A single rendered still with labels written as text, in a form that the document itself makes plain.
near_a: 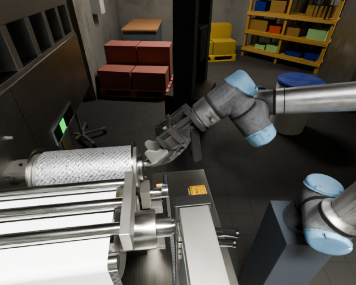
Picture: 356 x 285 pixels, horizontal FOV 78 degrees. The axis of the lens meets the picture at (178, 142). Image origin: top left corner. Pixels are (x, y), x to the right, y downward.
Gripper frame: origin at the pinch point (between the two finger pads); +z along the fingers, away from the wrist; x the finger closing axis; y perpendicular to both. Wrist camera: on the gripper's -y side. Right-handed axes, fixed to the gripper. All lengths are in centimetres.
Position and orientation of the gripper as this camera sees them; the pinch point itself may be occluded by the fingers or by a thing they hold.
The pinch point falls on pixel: (150, 163)
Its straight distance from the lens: 65.5
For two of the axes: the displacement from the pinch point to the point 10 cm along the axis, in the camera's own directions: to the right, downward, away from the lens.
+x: 1.2, 6.0, -7.9
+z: -7.6, 5.7, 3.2
